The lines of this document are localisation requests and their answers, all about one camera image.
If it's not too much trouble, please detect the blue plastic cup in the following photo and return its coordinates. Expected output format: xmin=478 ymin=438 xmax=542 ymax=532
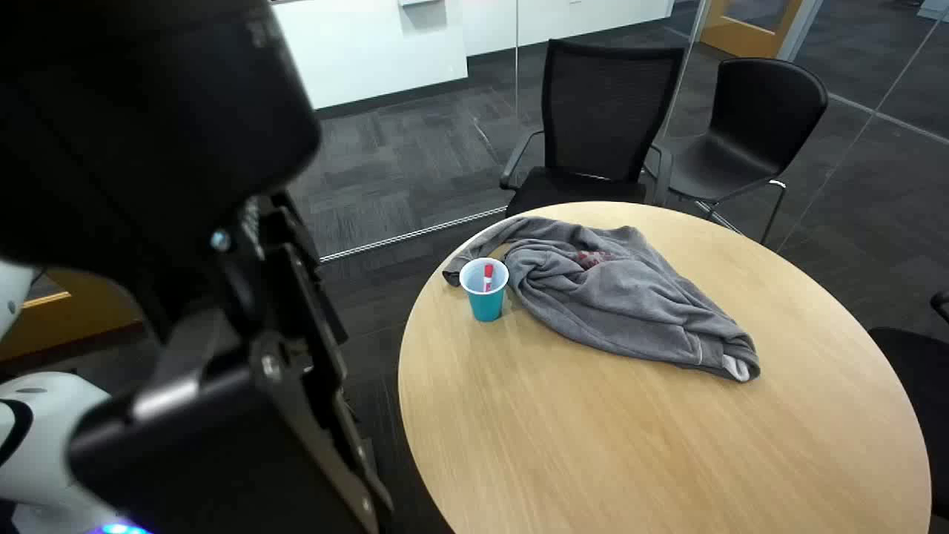
xmin=456 ymin=255 xmax=513 ymax=327

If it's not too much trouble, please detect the wooden door with window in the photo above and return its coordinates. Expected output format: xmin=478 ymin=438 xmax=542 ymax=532
xmin=700 ymin=0 xmax=823 ymax=62

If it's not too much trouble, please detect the black plastic chair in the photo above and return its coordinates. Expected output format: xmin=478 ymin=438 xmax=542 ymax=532
xmin=660 ymin=57 xmax=831 ymax=247

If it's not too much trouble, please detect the yellow wooden panel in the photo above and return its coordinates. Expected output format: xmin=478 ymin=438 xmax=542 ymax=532
xmin=0 ymin=263 xmax=149 ymax=366

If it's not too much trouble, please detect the grey sweatshirt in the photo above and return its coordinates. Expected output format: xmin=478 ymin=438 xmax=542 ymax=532
xmin=439 ymin=217 xmax=764 ymax=387

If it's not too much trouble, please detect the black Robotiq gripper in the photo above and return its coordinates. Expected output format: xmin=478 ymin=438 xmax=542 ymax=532
xmin=67 ymin=333 xmax=396 ymax=534

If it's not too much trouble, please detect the black mesh office chair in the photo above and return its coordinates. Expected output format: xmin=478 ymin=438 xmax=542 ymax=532
xmin=499 ymin=38 xmax=690 ymax=220

